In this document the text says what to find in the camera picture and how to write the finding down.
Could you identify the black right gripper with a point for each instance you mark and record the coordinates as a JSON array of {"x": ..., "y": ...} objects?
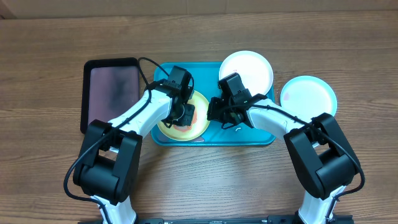
[{"x": 217, "y": 116}]

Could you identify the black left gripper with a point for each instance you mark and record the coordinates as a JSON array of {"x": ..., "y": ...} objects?
[{"x": 187, "y": 121}]

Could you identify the yellow plate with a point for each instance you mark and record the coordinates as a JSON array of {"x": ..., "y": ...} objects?
[{"x": 201, "y": 107}]

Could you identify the light blue plate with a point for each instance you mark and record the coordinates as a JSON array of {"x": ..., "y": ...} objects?
[{"x": 308, "y": 96}]

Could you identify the pink round sponge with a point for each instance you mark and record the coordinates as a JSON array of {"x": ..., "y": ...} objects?
[{"x": 187, "y": 128}]

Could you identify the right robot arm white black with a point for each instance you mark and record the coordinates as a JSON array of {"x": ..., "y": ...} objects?
[{"x": 323, "y": 159}]

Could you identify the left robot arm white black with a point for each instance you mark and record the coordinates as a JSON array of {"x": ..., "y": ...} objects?
[{"x": 108, "y": 161}]

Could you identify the teal plastic tray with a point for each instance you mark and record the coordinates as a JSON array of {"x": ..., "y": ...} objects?
[{"x": 205, "y": 75}]

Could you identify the black tray with water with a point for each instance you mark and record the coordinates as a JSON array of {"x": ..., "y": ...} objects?
[{"x": 110, "y": 88}]

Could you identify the white plate with red stain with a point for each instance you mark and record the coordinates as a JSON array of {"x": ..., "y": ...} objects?
[{"x": 255, "y": 71}]

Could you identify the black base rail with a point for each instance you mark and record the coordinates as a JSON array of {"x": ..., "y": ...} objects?
[{"x": 271, "y": 219}]

